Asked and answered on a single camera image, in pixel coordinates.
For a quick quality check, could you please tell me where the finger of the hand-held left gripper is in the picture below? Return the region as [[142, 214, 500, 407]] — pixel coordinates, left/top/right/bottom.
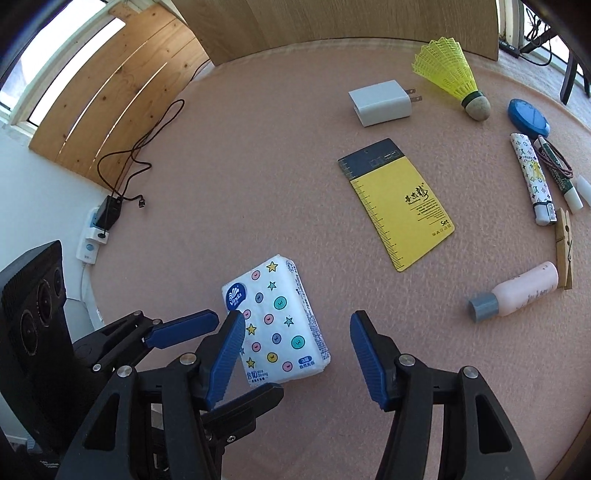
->
[[92, 309, 221, 370], [201, 382, 285, 446]]

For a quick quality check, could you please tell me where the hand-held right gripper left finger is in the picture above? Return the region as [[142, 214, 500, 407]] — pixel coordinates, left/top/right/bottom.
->
[[55, 310, 246, 480]]

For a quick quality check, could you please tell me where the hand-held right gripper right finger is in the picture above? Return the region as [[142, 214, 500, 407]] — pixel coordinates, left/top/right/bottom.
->
[[349, 310, 539, 480]]

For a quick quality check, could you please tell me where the star print tissue pack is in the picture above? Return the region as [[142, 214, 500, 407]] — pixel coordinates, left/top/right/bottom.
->
[[222, 253, 332, 386]]

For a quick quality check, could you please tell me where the yellow ruler card package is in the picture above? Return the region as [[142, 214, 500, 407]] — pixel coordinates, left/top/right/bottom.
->
[[337, 137, 456, 273]]

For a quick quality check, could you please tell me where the pink bottle grey cap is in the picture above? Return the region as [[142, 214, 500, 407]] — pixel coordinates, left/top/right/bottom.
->
[[468, 261, 560, 322]]

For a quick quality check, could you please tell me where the wooden clothespin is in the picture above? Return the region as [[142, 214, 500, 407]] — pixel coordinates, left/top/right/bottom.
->
[[555, 207, 574, 291]]

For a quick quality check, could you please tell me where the patterned white lighter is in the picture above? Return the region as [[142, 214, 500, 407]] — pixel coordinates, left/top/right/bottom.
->
[[509, 132, 558, 226]]

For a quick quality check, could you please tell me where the white wall charger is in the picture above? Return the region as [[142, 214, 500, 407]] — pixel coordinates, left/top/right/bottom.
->
[[348, 80, 423, 128]]

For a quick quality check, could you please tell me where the green white lip balm tube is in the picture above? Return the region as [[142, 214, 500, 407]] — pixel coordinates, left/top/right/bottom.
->
[[534, 135, 585, 215]]

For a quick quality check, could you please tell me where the brown hair tie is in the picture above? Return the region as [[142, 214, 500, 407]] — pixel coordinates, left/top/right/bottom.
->
[[536, 141, 574, 178]]

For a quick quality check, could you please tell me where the blue round container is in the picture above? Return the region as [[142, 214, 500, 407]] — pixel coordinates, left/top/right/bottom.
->
[[507, 98, 551, 138]]

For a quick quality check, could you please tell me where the white power strip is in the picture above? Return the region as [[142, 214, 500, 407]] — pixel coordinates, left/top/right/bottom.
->
[[76, 208, 112, 266]]

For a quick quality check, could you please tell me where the black power adapter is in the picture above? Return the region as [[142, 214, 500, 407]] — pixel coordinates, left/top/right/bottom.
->
[[95, 195, 124, 232]]

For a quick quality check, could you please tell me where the slatted pine board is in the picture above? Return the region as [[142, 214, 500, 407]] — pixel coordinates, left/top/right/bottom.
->
[[28, 0, 213, 190]]

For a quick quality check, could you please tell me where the white framed bay window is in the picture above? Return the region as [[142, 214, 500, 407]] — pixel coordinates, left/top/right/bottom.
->
[[0, 0, 127, 137]]

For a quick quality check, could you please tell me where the yellow plastic shuttlecock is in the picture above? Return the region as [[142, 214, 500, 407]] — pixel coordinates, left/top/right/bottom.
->
[[412, 39, 490, 123]]

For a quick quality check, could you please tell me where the checkered grey cloth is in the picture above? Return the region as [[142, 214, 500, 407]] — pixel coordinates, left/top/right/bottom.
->
[[499, 46, 591, 125]]

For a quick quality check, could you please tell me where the smooth light wooden panel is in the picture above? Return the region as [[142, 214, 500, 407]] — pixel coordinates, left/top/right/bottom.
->
[[178, 0, 502, 65]]

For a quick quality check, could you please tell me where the black tripod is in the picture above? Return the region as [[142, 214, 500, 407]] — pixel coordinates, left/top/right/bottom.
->
[[560, 55, 591, 104]]

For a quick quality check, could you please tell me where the black charging cable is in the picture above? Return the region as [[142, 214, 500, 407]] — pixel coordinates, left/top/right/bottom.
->
[[97, 98, 185, 208]]

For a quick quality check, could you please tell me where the black ring light cable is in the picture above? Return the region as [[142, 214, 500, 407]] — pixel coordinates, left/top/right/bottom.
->
[[519, 11, 557, 65]]

